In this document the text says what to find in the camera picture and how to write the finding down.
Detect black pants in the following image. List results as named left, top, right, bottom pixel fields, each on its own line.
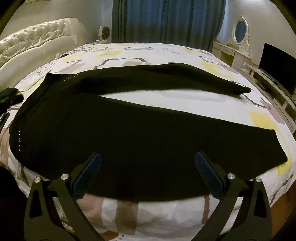
left=9, top=64, right=287, bottom=201

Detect patterned white bed quilt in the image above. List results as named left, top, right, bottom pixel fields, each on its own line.
left=1, top=42, right=295, bottom=240

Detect white tv console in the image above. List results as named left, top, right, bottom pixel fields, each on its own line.
left=238, top=62, right=295, bottom=135

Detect black folded garment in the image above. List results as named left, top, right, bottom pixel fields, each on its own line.
left=1, top=87, right=23, bottom=109

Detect black flat screen television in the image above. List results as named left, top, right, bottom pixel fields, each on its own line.
left=259, top=43, right=295, bottom=96

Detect white vanity dresser with mirror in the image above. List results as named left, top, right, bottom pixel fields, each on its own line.
left=212, top=15, right=251, bottom=71

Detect cream tufted leather headboard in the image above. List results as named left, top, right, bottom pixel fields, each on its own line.
left=1, top=18, right=87, bottom=91

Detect small desk fan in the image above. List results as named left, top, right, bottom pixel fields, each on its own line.
left=98, top=26, right=110, bottom=44

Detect dark blue curtain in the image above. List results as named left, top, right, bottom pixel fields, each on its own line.
left=111, top=0, right=226, bottom=52

